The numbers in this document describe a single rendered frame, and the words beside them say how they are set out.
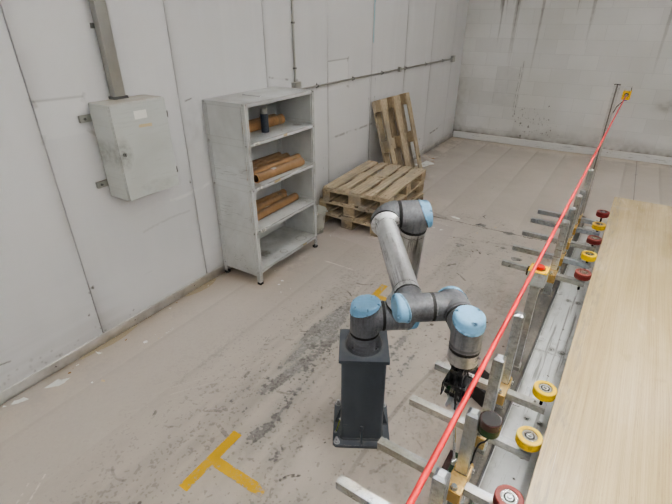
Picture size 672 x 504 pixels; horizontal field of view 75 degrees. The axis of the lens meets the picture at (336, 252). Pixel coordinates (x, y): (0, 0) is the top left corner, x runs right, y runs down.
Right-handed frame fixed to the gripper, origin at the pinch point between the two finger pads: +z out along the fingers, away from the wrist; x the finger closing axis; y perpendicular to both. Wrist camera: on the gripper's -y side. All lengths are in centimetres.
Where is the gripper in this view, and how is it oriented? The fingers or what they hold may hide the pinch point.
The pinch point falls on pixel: (455, 404)
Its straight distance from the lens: 154.8
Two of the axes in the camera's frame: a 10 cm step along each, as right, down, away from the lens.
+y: -5.6, 3.8, -7.4
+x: 8.3, 2.6, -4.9
